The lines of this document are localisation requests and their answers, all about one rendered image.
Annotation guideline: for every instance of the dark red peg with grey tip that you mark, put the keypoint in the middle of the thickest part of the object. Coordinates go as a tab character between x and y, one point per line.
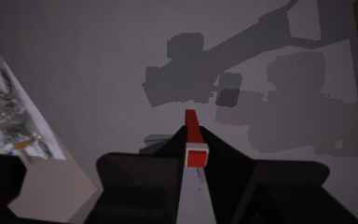
196	151

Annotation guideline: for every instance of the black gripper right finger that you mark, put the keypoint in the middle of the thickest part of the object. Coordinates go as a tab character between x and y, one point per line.
232	176

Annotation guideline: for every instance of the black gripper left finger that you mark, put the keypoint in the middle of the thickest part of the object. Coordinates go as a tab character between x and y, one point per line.
162	170

